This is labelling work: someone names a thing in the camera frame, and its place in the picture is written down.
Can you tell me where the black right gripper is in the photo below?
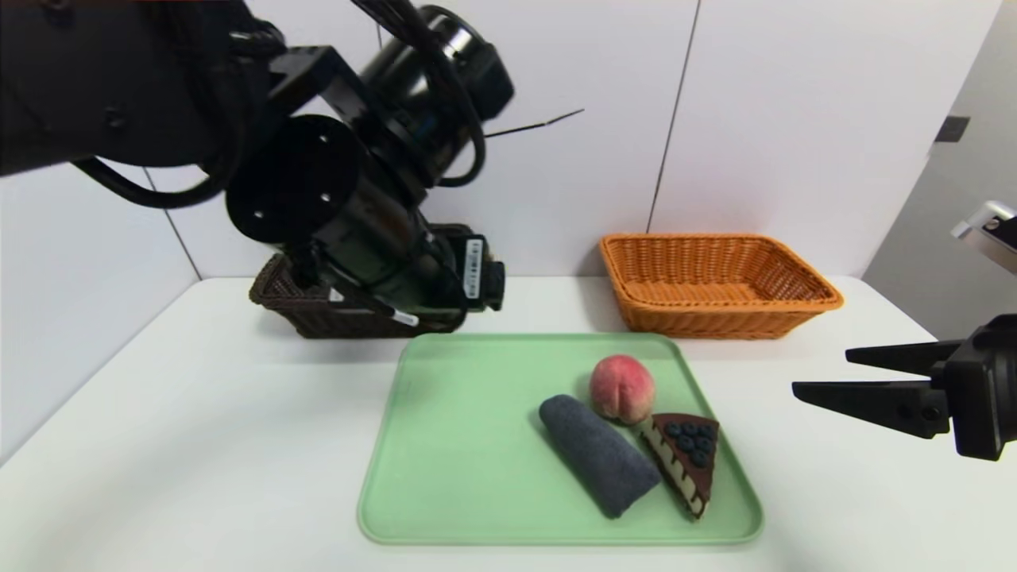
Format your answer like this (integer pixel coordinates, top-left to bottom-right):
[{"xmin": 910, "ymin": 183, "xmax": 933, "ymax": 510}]
[{"xmin": 791, "ymin": 313, "xmax": 1017, "ymax": 462}]

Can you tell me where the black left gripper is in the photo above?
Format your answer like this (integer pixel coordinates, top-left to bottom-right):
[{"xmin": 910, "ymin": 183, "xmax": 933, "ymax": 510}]
[{"xmin": 409, "ymin": 223, "xmax": 506, "ymax": 323}]

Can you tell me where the dark grey towel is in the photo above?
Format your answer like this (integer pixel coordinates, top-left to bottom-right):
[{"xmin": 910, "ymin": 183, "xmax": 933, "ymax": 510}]
[{"xmin": 539, "ymin": 393, "xmax": 663, "ymax": 520}]

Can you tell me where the orange wicker basket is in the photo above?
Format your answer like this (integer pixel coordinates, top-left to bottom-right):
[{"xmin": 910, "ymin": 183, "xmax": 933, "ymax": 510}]
[{"xmin": 598, "ymin": 233, "xmax": 843, "ymax": 341}]

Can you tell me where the dark brown wicker basket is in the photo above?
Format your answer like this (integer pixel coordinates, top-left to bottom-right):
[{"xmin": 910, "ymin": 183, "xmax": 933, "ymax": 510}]
[{"xmin": 249, "ymin": 254, "xmax": 470, "ymax": 341}]

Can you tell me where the pink peach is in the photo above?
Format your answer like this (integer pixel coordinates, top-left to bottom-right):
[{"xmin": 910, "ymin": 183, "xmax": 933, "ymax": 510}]
[{"xmin": 589, "ymin": 355, "xmax": 657, "ymax": 426}]

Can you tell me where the light green plastic tray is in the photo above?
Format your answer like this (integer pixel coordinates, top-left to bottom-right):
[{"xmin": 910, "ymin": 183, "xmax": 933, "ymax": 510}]
[{"xmin": 358, "ymin": 332, "xmax": 765, "ymax": 547}]

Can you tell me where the chocolate blueberry cake slice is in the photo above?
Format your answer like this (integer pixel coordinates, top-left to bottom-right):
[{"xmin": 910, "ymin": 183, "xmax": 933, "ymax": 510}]
[{"xmin": 638, "ymin": 412, "xmax": 721, "ymax": 521}]

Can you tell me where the thin black cable tie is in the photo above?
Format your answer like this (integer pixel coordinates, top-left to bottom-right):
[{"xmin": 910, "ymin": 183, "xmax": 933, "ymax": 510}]
[{"xmin": 485, "ymin": 110, "xmax": 586, "ymax": 138}]

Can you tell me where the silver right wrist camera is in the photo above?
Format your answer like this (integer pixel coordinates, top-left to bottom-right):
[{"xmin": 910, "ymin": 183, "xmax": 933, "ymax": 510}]
[{"xmin": 952, "ymin": 201, "xmax": 1017, "ymax": 275}]

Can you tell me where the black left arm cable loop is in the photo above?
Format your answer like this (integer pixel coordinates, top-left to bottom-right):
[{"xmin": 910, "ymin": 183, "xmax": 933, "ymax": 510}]
[{"xmin": 72, "ymin": 155, "xmax": 239, "ymax": 210}]

